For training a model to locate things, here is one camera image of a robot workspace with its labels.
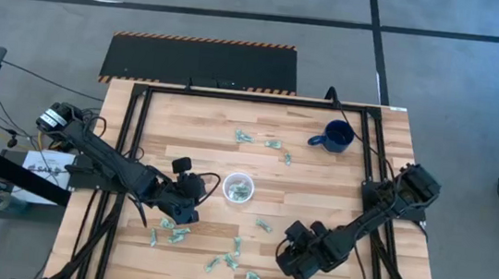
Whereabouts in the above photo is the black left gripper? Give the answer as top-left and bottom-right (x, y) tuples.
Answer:
(140, 152), (211, 228)

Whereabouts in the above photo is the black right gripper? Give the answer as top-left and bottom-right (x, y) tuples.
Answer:
(274, 216), (344, 279)

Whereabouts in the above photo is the clear plastic round container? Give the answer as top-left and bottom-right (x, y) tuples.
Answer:
(220, 170), (257, 205)

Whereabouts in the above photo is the small black box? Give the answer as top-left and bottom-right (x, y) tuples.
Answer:
(189, 75), (238, 91)

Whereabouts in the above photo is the dark blue ceramic mug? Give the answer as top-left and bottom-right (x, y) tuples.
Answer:
(306, 116), (358, 155)

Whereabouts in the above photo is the black hazard-striped floor mat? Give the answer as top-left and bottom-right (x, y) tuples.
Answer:
(98, 26), (302, 104)

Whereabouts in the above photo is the white printed paper sheet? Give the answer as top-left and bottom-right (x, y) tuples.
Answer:
(18, 148), (77, 208)

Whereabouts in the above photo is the black stand beam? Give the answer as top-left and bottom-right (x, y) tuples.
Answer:
(0, 139), (77, 274)

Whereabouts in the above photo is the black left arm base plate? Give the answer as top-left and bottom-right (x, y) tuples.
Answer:
(66, 152), (137, 196)

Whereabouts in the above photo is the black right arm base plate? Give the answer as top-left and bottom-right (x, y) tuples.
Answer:
(359, 176), (431, 224)

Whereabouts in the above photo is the black aluminium table frame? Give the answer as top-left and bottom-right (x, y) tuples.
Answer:
(42, 58), (464, 279)

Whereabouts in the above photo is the long black cable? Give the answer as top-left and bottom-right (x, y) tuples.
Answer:
(318, 85), (407, 179)

